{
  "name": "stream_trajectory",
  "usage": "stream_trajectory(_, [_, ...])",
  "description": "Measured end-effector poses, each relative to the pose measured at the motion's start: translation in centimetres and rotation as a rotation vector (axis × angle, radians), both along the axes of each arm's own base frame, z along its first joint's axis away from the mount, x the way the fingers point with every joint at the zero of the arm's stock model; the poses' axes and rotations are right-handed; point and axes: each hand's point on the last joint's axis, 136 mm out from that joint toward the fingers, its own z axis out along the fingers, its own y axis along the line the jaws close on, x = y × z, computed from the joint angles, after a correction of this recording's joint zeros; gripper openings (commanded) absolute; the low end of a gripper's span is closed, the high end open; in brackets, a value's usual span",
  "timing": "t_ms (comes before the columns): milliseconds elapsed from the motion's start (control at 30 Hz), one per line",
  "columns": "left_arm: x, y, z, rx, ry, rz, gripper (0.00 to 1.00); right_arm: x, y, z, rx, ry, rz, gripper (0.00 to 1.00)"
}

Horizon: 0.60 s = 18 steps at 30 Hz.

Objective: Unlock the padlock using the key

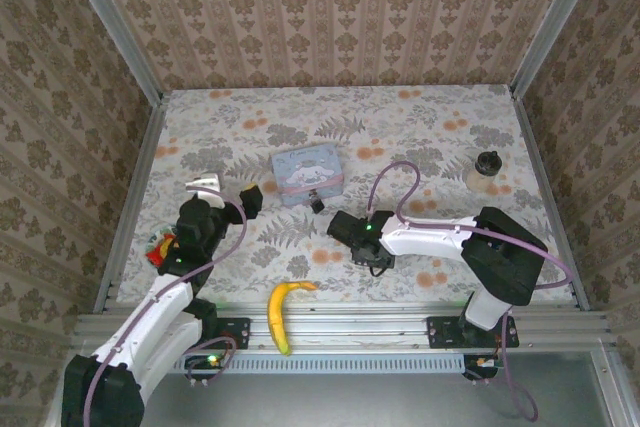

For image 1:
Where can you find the aluminium side rail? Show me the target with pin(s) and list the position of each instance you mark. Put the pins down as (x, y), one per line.
(536, 157)
(146, 157)

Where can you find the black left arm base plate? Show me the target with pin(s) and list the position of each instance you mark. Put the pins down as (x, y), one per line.
(240, 332)

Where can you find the small circuit board green light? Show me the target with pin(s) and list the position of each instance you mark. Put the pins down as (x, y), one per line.
(210, 362)

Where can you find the small black padlock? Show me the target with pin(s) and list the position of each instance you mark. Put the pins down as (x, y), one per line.
(317, 205)

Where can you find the aluminium corner post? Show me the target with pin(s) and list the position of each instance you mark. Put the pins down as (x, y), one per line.
(555, 22)
(115, 27)

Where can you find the yellow banana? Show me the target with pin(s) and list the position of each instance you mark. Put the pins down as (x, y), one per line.
(276, 317)

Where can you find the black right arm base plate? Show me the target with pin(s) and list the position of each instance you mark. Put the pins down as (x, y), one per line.
(442, 332)

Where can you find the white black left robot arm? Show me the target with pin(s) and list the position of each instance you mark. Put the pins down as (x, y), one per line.
(150, 322)

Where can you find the aluminium mounting rail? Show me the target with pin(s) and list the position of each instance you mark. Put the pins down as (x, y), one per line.
(350, 327)

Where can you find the grey metal panel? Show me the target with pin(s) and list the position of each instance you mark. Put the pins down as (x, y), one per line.
(350, 402)

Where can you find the blue cartoon tin box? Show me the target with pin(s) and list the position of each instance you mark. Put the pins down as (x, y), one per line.
(307, 172)

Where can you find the aluminium lower frame rail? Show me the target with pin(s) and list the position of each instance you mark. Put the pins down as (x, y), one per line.
(612, 387)

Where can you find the red yellow snack packet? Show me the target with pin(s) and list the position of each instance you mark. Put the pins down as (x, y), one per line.
(162, 249)

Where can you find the small jar with black lid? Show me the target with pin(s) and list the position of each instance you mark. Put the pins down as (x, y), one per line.
(484, 172)

